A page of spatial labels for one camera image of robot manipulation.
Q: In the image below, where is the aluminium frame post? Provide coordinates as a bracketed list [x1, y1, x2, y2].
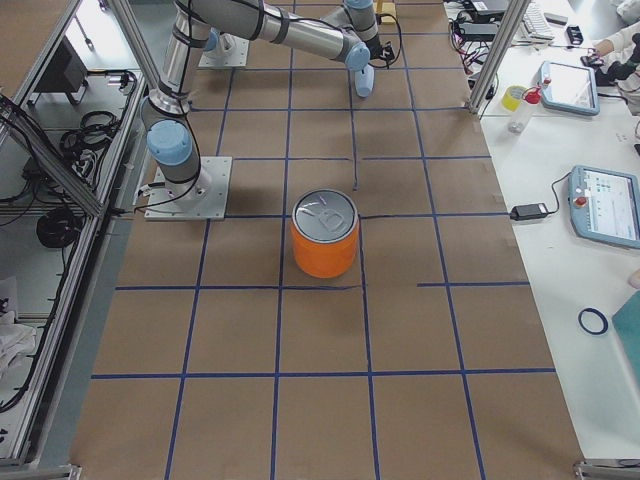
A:
[467, 0, 530, 114]

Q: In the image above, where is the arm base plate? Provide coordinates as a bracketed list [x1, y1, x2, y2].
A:
[144, 156, 232, 221]
[199, 32, 249, 69]

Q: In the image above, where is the teach pendant far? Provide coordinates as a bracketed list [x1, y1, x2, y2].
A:
[538, 61, 600, 116]

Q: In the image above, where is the white plastic cup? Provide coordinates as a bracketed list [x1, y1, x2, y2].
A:
[354, 65, 375, 98]

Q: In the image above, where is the aluminium side frame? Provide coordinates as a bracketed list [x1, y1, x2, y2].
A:
[1, 1, 157, 469]

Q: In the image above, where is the person's hand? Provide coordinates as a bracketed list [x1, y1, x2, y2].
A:
[594, 39, 616, 63]

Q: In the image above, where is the teach pendant near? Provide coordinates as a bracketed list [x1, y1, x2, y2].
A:
[568, 165, 639, 249]

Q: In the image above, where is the clear bottle red cap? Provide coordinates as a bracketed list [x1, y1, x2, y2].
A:
[507, 77, 551, 134]

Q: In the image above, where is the teach pendant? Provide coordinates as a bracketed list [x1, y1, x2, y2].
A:
[568, 165, 639, 249]
[538, 61, 600, 116]

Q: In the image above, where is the yellow tape roll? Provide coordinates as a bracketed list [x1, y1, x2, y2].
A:
[501, 85, 527, 112]

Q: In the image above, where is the white keyboard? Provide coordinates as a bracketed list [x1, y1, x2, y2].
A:
[521, 1, 555, 42]

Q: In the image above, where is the orange can with silver lid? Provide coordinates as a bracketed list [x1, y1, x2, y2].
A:
[291, 189, 359, 279]

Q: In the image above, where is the teal board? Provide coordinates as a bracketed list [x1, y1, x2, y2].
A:
[613, 291, 640, 377]

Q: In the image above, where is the black power brick on table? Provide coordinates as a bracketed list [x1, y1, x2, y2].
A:
[509, 203, 549, 221]

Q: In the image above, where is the wooden cup stand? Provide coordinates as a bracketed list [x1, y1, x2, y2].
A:
[375, 0, 396, 24]

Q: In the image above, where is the blue tape ring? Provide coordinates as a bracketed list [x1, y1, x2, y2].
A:
[578, 307, 609, 336]

